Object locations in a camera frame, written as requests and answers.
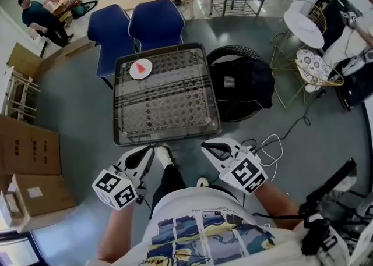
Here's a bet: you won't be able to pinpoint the white cable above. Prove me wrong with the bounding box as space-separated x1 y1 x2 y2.
260 134 284 183

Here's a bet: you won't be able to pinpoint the wicker glass-top table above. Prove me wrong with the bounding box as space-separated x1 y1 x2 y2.
112 42 222 147

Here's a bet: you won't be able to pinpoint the person's right forearm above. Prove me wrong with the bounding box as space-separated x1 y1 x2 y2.
252 182 301 232

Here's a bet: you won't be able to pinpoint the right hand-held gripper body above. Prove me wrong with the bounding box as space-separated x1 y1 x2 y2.
218 141 269 196

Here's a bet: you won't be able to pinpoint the floral cushion wire chair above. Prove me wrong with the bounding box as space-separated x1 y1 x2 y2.
294 48 345 94

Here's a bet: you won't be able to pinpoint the wooden folding rack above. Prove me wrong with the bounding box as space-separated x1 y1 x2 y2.
3 66 41 122

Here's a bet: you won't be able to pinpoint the cardboard box with label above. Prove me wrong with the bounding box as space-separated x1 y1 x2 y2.
8 173 78 225

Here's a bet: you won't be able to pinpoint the white printed t-shirt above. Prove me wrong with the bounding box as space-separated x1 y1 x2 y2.
124 185 350 266

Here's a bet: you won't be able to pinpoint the black cable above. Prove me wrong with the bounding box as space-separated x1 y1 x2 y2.
249 89 327 155

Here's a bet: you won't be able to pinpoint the open cardboard box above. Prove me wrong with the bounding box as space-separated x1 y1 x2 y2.
5 42 45 80

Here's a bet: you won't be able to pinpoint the black bag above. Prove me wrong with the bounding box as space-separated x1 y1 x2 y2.
215 56 276 110

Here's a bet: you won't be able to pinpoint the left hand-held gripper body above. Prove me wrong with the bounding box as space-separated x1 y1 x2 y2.
92 165 149 211

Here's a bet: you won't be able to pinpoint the person's left forearm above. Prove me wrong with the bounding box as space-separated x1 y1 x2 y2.
97 203 140 263

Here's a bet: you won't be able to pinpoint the person's black trousers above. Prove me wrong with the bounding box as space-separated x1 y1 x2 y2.
149 164 188 221

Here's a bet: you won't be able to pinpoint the blue fabric chair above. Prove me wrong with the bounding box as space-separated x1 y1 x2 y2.
128 0 187 53
87 3 138 90

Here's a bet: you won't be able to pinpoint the white round plate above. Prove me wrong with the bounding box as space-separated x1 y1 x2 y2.
129 58 154 80

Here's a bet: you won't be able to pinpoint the white round side table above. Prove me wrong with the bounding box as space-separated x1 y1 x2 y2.
283 0 326 50

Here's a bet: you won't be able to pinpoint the person's white left shoe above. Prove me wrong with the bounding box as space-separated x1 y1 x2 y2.
154 144 175 168

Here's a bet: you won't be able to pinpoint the black camera rig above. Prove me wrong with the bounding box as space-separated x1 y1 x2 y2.
299 157 358 257

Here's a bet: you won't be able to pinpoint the large flat cardboard box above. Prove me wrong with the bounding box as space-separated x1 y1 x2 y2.
0 114 64 176

